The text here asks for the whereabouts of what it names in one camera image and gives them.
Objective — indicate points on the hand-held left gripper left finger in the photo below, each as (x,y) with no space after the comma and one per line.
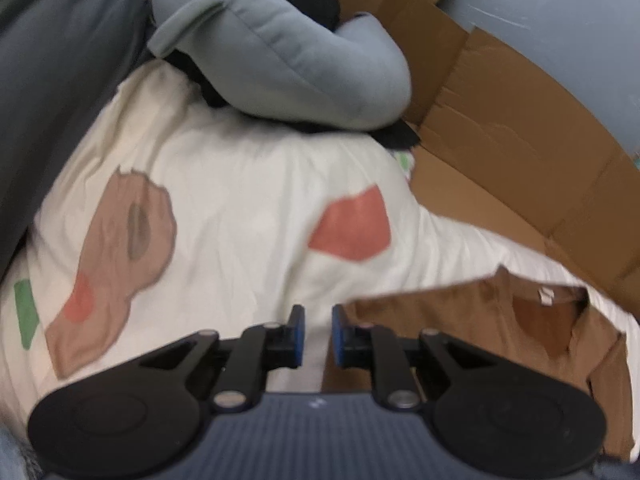
(298,335)

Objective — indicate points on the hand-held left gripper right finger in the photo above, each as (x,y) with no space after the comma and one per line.
(339,335)

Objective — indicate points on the brown shirt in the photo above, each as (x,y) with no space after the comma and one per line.
(450,310)

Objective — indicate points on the cream bear-print bed sheet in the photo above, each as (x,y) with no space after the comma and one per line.
(240,185)

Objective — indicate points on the floral patterned cloth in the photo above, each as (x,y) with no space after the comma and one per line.
(405,162)

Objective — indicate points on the brown cardboard sheet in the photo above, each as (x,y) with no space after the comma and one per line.
(500,135)

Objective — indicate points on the grey neck pillow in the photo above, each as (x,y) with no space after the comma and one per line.
(280,50)

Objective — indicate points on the dark grey cloth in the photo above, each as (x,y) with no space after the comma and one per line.
(60,85)

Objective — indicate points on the grey plastic-wrapped roll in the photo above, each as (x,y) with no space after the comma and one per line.
(550,10)

